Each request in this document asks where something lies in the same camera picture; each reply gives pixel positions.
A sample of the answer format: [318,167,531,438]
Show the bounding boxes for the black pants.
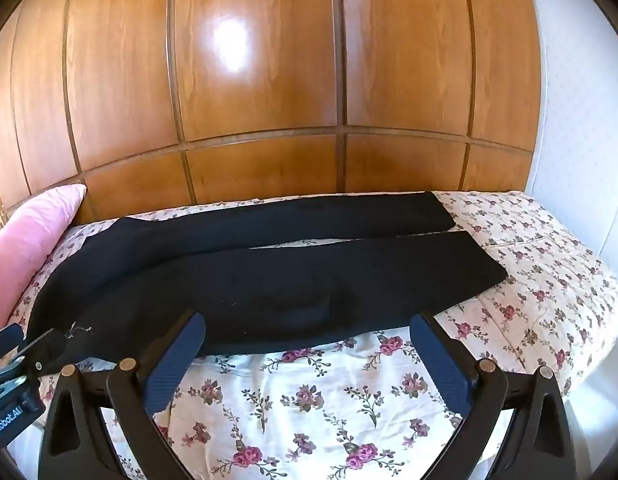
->
[27,192,506,364]

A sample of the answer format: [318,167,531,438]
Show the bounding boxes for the pink pillow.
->
[0,183,86,329]

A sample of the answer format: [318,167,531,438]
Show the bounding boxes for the floral bedspread bed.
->
[5,188,618,480]

